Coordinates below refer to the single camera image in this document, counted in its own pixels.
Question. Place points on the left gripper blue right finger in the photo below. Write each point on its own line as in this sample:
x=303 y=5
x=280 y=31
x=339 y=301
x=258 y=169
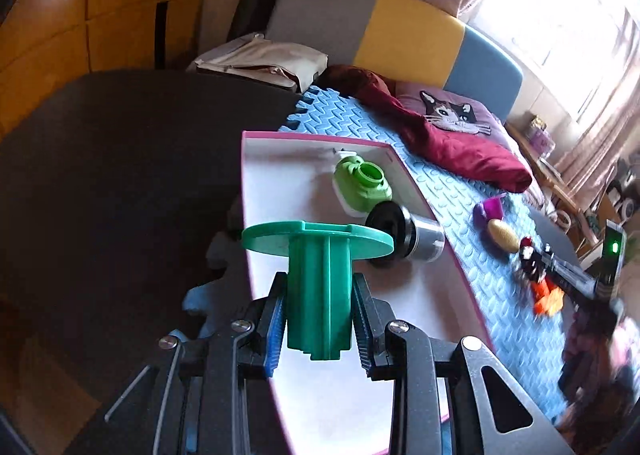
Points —
x=370 y=317

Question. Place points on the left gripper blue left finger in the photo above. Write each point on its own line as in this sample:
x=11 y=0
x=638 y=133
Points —
x=272 y=324

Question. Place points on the orange linked cubes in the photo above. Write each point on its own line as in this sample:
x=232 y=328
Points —
x=548 y=298

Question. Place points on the dark brown wooden pumpkin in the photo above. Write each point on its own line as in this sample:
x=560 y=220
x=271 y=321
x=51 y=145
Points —
x=534 y=261

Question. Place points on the teal plastic spool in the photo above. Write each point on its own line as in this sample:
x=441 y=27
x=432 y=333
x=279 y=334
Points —
x=320 y=257

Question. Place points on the black grey cylindrical jar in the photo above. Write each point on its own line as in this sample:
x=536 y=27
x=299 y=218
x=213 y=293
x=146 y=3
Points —
x=415 y=237

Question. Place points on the yellow carved oval object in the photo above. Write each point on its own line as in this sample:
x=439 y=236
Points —
x=503 y=235

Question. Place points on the person's right hand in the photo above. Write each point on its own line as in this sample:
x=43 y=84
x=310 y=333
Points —
x=610 y=389

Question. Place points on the blue foam puzzle mat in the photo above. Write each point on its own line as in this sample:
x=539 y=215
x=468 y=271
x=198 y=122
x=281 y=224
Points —
x=529 y=345

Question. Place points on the pink-rimmed white tray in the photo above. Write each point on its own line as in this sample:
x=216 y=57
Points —
x=332 y=407

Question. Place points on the wooden side table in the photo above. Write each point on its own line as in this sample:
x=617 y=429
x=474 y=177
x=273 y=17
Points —
x=547 y=179

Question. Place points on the green white round gadget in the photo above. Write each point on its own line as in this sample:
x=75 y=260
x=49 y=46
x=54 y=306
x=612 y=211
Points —
x=359 y=184

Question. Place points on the magenta plastic cup toy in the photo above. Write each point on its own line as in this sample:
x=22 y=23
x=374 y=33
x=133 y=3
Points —
x=487 y=210

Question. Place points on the purple jar on table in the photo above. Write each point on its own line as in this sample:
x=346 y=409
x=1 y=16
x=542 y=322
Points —
x=539 y=138

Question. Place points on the maroon red blanket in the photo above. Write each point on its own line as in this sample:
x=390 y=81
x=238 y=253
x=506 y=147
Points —
x=467 y=156

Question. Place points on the purple cat print pillow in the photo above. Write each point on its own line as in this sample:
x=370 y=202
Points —
x=452 y=112

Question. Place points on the white folded cloth bag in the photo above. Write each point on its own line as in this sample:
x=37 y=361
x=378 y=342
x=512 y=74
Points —
x=293 y=67

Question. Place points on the grey yellow blue headboard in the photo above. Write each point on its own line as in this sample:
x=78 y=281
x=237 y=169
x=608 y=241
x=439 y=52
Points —
x=406 y=40

